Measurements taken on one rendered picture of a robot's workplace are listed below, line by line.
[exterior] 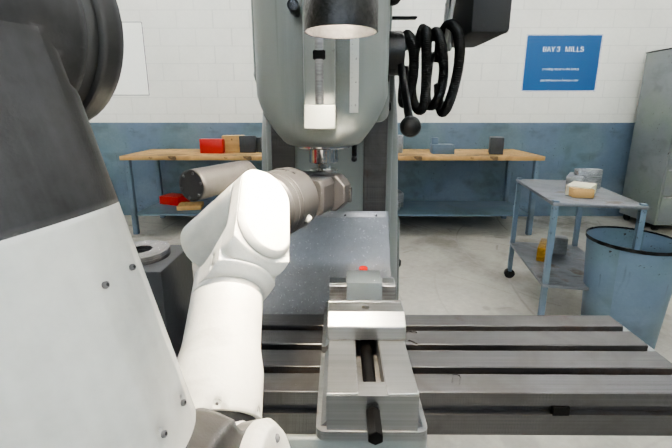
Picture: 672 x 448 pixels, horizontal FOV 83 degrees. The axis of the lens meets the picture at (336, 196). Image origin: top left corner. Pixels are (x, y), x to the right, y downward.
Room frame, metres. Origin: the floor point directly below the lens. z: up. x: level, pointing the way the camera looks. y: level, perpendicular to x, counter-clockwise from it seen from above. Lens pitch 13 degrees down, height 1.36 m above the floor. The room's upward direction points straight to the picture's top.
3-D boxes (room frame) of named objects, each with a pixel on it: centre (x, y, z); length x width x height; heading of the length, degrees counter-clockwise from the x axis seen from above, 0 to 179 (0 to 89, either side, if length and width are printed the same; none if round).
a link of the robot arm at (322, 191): (0.54, 0.06, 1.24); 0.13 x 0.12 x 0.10; 67
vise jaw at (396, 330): (0.56, -0.05, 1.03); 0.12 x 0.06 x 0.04; 90
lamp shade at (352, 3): (0.40, 0.00, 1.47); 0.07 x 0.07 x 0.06
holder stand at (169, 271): (0.60, 0.38, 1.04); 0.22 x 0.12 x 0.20; 89
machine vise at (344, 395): (0.59, -0.05, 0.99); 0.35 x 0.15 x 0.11; 0
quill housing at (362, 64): (0.63, 0.02, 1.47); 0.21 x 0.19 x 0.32; 90
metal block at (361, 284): (0.62, -0.05, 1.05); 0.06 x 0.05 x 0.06; 90
